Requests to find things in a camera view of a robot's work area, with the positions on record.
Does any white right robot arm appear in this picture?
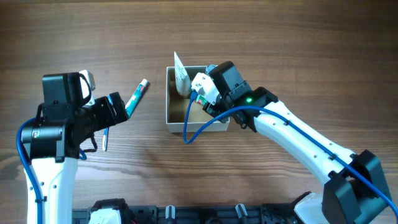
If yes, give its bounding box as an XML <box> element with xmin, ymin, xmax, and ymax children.
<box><xmin>192</xmin><ymin>61</ymin><xmax>397</xmax><ymax>223</ymax></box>

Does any blue Listerine mouthwash bottle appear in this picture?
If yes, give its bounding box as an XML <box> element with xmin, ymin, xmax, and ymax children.
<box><xmin>205</xmin><ymin>64</ymin><xmax>216</xmax><ymax>75</ymax></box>

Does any blue white toothbrush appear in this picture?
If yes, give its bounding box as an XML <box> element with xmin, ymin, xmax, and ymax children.
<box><xmin>102</xmin><ymin>95</ymin><xmax>113</xmax><ymax>152</ymax></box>

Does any white Pantene shampoo tube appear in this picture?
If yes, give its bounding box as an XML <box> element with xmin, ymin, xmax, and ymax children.
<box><xmin>174</xmin><ymin>52</ymin><xmax>192</xmax><ymax>97</ymax></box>

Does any white cardboard box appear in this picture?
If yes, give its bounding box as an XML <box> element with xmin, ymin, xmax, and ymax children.
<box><xmin>165</xmin><ymin>65</ymin><xmax>230</xmax><ymax>133</ymax></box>

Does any green white soap box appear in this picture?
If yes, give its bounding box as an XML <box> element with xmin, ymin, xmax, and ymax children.
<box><xmin>195</xmin><ymin>95</ymin><xmax>207</xmax><ymax>106</ymax></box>

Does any teal toothpaste tube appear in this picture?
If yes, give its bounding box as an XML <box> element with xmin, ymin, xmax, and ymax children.
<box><xmin>125</xmin><ymin>79</ymin><xmax>149</xmax><ymax>118</ymax></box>

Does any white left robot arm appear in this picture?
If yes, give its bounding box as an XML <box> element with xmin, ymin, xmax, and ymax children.
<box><xmin>16</xmin><ymin>70</ymin><xmax>129</xmax><ymax>223</ymax></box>

